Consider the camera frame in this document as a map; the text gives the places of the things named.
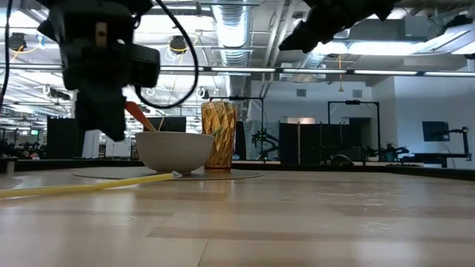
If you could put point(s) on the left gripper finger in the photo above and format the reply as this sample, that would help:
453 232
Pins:
102 113

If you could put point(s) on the large round grey placemat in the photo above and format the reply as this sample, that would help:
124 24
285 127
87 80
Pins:
237 174

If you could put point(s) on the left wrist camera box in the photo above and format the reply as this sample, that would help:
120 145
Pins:
143 66

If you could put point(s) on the small grey cylinder post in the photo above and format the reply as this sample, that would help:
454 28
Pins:
8 165

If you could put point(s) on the wide black partition panel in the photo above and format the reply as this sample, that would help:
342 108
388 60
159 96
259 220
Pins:
311 142

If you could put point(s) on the long ceiling light strip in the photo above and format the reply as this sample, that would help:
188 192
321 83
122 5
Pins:
315 71

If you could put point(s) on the black aluminium table frame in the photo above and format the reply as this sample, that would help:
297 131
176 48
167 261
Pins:
334 167

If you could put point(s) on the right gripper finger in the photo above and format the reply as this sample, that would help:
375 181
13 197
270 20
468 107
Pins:
306 39

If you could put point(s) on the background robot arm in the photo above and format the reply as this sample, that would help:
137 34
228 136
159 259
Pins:
264 140

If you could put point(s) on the amber ribbed drinking glass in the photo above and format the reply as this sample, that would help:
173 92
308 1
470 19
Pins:
224 152

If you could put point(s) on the silver ceiling air duct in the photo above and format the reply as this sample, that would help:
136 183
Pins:
233 26

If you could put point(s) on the yellow chopstick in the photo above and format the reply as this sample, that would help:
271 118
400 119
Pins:
92 186

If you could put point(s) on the dark wall monitor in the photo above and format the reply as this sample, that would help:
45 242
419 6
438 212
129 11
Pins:
435 131

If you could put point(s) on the small grey bowl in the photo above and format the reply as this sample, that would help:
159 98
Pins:
174 152

